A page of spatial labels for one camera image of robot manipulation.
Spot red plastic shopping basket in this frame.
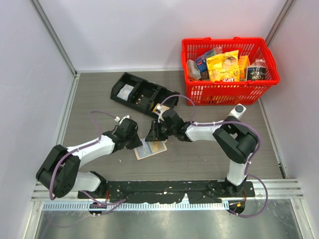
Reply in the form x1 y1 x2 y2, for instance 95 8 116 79
181 37 280 106

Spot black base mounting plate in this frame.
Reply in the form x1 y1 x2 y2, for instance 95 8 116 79
89 180 255 204

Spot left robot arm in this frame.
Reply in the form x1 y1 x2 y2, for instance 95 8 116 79
35 117 142 200

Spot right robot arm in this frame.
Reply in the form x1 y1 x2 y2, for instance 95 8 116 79
145 104 259 197

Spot purple cable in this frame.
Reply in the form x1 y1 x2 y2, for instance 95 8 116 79
157 94 269 220
49 110 128 217

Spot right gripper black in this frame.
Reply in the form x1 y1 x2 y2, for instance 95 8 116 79
146 120 176 142

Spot yellow chips bag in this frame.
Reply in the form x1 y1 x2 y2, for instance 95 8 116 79
206 50 240 82

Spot brown chocolate box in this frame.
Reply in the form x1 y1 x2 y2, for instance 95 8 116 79
200 71 209 81

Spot gold card in tray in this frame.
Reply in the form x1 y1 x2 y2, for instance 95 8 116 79
152 104 162 116

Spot beige leather card holder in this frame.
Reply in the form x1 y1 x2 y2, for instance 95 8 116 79
134 138 167 160

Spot green sponge pack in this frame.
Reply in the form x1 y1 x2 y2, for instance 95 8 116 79
204 49 216 58

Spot orange snack box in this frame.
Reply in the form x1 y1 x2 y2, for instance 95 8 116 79
238 55 250 82

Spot grey wrapped package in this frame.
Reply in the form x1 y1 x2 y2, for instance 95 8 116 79
187 59 201 80

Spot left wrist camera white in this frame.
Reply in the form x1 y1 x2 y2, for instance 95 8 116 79
114 115 131 123

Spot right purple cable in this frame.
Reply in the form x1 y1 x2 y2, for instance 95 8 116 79
157 94 269 220

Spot black three-compartment tray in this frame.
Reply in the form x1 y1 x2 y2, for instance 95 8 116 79
110 72 179 119

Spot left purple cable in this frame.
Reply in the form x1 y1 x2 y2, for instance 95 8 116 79
49 110 128 217

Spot black round can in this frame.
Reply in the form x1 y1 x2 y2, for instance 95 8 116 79
246 66 266 81

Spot blue snack box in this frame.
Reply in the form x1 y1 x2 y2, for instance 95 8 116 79
195 55 207 72

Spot white cards in tray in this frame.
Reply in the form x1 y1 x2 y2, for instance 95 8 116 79
117 84 134 101

